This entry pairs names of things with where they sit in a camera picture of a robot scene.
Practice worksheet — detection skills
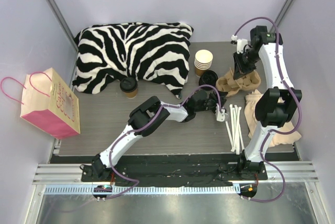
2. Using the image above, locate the brown cardboard cup carrier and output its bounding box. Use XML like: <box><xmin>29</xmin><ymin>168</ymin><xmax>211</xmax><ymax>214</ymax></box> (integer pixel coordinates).
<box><xmin>216</xmin><ymin>69</ymin><xmax>261</xmax><ymax>97</ymax></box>

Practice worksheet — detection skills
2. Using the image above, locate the beige folded cloth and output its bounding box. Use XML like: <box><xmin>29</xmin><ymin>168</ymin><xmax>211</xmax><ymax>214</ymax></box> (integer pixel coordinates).
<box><xmin>244</xmin><ymin>89</ymin><xmax>302</xmax><ymax>148</ymax></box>

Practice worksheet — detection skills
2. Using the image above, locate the white wrapped straw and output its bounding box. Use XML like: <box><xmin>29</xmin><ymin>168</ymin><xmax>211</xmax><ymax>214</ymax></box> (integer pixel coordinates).
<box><xmin>236</xmin><ymin>107</ymin><xmax>245</xmax><ymax>153</ymax></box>
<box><xmin>230</xmin><ymin>104</ymin><xmax>236</xmax><ymax>152</ymax></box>
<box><xmin>225</xmin><ymin>121</ymin><xmax>235</xmax><ymax>152</ymax></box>
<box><xmin>234</xmin><ymin>105</ymin><xmax>240</xmax><ymax>155</ymax></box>

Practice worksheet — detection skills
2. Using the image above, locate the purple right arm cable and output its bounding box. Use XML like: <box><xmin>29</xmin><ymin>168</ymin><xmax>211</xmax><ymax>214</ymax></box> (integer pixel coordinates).
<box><xmin>231</xmin><ymin>16</ymin><xmax>304</xmax><ymax>203</ymax></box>

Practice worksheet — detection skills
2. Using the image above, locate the black plastic cup lid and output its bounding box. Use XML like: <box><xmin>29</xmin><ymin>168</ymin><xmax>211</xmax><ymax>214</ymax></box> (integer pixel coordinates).
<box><xmin>120</xmin><ymin>77</ymin><xmax>138</xmax><ymax>93</ymax></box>

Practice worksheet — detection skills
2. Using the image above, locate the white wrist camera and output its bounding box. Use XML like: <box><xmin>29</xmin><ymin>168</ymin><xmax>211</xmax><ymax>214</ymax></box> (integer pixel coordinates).
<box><xmin>231</xmin><ymin>35</ymin><xmax>248</xmax><ymax>54</ymax></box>
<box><xmin>215</xmin><ymin>104</ymin><xmax>229</xmax><ymax>122</ymax></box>

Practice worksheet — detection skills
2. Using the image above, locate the stack of paper cups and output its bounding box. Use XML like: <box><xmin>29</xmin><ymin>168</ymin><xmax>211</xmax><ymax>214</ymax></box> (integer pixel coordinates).
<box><xmin>194</xmin><ymin>49</ymin><xmax>214</xmax><ymax>77</ymax></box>

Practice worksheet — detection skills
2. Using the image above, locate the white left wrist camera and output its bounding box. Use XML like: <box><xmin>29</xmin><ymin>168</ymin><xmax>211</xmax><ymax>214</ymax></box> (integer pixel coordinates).
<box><xmin>215</xmin><ymin>104</ymin><xmax>229</xmax><ymax>122</ymax></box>

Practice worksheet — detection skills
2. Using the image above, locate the zebra print pillow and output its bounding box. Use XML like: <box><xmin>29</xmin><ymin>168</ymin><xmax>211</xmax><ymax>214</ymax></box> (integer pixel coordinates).
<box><xmin>72</xmin><ymin>22</ymin><xmax>194</xmax><ymax>99</ymax></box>

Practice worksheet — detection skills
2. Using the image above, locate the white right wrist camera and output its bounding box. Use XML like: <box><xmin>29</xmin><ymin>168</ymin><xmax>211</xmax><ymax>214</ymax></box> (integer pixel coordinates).
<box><xmin>231</xmin><ymin>35</ymin><xmax>248</xmax><ymax>54</ymax></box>

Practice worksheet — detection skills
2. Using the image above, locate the pink paper gift bag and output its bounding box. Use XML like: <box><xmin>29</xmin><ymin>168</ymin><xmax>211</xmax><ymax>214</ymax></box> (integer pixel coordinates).
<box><xmin>1</xmin><ymin>68</ymin><xmax>81</xmax><ymax>139</ymax></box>

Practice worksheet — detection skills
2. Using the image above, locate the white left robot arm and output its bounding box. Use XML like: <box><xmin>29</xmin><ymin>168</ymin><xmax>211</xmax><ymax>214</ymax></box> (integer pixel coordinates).
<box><xmin>91</xmin><ymin>85</ymin><xmax>228</xmax><ymax>182</ymax></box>

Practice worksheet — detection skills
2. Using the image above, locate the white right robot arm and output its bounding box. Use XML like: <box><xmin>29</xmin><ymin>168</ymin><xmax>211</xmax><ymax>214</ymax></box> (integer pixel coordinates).
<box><xmin>232</xmin><ymin>26</ymin><xmax>302</xmax><ymax>180</ymax></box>

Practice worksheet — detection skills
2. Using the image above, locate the brown paper coffee cup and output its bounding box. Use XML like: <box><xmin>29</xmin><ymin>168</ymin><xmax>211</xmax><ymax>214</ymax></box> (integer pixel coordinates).
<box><xmin>123</xmin><ymin>88</ymin><xmax>138</xmax><ymax>99</ymax></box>

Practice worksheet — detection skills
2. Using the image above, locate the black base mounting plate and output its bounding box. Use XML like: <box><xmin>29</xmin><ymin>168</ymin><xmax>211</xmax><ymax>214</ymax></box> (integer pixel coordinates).
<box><xmin>51</xmin><ymin>153</ymin><xmax>299</xmax><ymax>188</ymax></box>

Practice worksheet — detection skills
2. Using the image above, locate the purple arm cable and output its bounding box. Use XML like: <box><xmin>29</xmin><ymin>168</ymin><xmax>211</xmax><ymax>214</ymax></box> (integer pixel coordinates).
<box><xmin>231</xmin><ymin>16</ymin><xmax>304</xmax><ymax>203</ymax></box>
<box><xmin>108</xmin><ymin>84</ymin><xmax>226</xmax><ymax>201</ymax></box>

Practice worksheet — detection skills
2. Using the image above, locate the perforated metal rail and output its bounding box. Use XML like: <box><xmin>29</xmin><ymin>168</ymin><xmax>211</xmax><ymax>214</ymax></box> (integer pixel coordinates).
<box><xmin>44</xmin><ymin>184</ymin><xmax>240</xmax><ymax>196</ymax></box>

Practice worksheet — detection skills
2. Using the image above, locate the black cup lid stack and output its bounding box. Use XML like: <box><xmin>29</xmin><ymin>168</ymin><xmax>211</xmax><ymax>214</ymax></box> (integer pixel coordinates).
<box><xmin>198</xmin><ymin>70</ymin><xmax>218</xmax><ymax>86</ymax></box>

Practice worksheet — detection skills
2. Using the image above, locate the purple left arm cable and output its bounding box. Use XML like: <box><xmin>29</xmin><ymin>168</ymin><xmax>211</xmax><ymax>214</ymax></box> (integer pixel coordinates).
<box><xmin>108</xmin><ymin>84</ymin><xmax>226</xmax><ymax>201</ymax></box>

